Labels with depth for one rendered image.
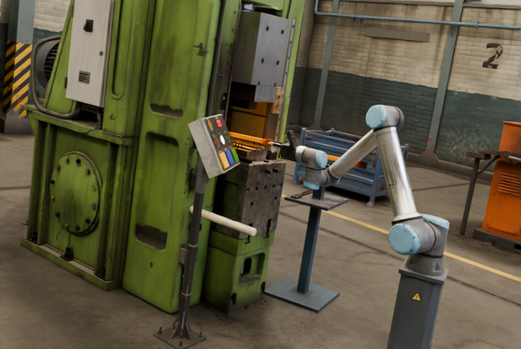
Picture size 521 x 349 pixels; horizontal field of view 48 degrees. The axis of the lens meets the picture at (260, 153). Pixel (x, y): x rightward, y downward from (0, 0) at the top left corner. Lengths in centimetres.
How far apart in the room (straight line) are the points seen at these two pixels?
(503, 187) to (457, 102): 484
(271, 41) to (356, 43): 895
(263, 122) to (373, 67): 841
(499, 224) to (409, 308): 352
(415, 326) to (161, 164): 165
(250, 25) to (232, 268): 141
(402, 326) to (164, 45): 201
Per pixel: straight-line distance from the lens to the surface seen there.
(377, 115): 293
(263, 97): 341
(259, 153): 349
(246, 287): 368
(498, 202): 647
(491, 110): 1084
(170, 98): 343
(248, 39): 334
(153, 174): 355
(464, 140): 1102
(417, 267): 303
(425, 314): 308
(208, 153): 279
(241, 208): 340
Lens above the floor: 152
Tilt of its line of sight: 9 degrees down
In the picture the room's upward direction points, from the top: 8 degrees clockwise
